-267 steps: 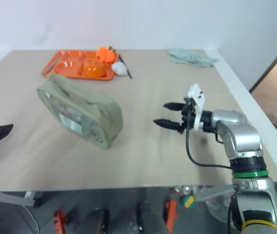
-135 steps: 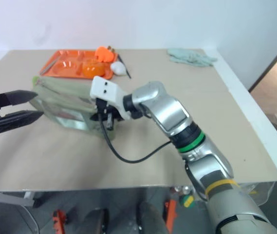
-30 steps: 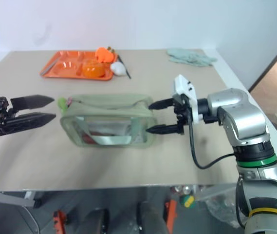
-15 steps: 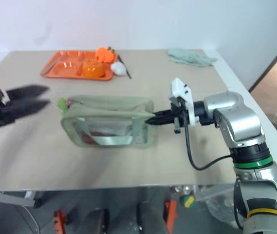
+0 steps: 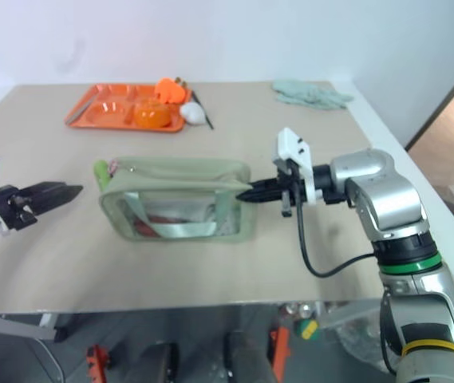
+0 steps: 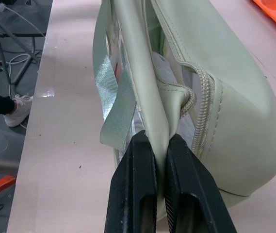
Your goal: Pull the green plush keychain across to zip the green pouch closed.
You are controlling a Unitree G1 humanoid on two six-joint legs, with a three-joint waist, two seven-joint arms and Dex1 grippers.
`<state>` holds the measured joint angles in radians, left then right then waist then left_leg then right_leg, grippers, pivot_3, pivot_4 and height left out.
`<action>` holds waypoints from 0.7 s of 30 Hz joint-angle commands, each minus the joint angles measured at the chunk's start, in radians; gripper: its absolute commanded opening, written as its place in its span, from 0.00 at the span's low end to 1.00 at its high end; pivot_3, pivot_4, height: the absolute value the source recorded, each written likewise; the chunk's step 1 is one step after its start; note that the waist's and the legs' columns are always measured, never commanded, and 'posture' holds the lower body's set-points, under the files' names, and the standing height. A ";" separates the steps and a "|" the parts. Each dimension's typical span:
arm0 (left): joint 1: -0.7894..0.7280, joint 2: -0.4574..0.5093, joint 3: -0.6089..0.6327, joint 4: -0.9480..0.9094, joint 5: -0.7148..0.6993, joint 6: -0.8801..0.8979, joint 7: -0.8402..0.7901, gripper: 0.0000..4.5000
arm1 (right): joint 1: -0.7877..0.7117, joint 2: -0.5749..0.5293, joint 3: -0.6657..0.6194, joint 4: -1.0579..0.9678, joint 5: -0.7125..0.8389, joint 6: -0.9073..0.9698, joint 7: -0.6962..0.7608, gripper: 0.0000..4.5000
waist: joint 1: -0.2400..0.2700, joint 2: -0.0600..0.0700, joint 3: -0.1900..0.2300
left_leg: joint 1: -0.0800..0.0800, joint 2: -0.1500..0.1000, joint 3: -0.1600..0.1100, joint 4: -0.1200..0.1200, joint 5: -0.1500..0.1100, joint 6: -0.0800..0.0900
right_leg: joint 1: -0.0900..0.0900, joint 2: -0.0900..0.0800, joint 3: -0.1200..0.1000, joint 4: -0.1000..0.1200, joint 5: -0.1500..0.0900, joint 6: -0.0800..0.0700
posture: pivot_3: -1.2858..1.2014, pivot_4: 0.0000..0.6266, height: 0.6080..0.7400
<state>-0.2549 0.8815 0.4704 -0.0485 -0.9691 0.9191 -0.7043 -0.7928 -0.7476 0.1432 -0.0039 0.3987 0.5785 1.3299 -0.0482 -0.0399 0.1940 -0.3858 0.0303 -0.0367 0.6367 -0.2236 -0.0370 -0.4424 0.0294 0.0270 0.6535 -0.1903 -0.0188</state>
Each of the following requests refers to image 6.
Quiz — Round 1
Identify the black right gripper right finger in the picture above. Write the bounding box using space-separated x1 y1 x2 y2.
164 133 245 233

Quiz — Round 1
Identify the white sneaker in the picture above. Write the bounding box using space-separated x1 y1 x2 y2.
3 94 34 128

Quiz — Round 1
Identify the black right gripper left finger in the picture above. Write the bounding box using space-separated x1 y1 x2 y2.
99 130 164 233

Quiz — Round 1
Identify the white cable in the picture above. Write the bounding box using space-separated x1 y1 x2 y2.
6 53 33 86

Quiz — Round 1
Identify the grey metal tripod stand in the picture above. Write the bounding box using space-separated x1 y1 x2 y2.
0 4 47 85

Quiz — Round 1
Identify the light green zipper pouch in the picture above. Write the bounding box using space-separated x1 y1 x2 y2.
93 0 276 221

